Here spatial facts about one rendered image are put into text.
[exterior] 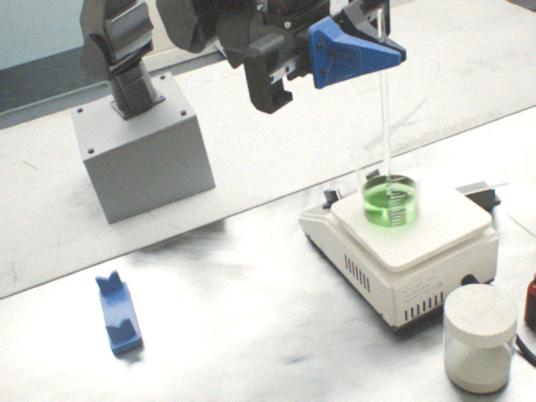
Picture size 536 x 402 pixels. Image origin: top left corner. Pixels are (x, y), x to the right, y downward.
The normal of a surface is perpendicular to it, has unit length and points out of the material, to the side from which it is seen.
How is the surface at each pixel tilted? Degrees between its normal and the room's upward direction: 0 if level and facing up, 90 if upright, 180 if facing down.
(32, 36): 90
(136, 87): 89
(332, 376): 0
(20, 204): 0
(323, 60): 90
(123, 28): 109
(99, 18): 65
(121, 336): 90
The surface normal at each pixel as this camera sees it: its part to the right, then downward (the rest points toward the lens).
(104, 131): -0.24, -0.76
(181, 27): -0.60, 0.61
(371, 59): -0.44, 0.59
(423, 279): 0.43, 0.48
